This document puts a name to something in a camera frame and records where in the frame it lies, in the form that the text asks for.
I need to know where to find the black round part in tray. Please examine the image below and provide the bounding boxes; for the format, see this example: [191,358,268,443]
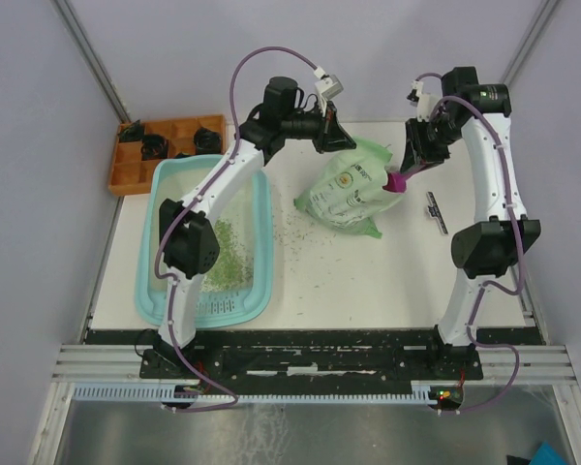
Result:
[193,127,223,155]

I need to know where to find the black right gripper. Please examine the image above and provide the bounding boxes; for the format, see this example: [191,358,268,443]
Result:
[398,114,461,175]

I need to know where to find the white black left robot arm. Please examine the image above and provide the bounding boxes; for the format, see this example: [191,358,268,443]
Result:
[154,74,356,378]

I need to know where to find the aluminium frame rail left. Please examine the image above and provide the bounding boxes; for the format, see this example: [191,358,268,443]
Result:
[50,0,131,123]

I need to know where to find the green litter granules pile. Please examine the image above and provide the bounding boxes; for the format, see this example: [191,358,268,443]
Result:
[202,219,253,293]

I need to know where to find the green cat litter bag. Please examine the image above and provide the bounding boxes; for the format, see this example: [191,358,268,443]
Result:
[293,138,403,239]

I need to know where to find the orange compartment tray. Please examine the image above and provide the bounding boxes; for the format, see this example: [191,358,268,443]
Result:
[108,114,227,197]

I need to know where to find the magenta plastic litter scoop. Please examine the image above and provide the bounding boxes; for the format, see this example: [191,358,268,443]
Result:
[382,166,423,194]

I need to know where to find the black ring part in tray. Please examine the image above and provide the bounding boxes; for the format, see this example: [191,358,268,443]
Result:
[140,134,169,161]

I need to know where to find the blue object bottom corner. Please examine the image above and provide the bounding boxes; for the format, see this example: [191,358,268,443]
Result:
[529,442,566,465]

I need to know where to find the teal plastic litter box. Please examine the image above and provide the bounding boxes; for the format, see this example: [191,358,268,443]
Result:
[135,155,274,329]

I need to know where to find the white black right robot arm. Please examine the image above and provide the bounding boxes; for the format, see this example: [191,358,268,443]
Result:
[387,67,541,379]

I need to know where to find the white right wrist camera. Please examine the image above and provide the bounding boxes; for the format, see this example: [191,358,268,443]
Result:
[407,80,440,122]

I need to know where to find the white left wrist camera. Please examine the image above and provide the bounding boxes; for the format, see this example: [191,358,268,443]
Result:
[314,66,344,114]

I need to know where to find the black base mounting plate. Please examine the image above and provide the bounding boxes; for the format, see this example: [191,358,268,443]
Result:
[139,329,483,395]

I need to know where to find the white slotted cable duct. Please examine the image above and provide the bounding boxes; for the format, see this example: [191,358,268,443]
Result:
[71,380,442,402]

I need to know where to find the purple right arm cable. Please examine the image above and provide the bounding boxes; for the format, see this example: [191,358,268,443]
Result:
[413,72,529,416]

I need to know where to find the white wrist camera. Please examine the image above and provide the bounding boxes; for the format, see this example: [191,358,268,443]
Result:
[407,80,440,122]
[314,66,344,114]

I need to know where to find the white plastic clip tool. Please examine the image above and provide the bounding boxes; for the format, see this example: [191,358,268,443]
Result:
[426,191,449,236]

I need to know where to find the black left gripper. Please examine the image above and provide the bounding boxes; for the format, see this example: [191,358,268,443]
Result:
[283,101,358,155]

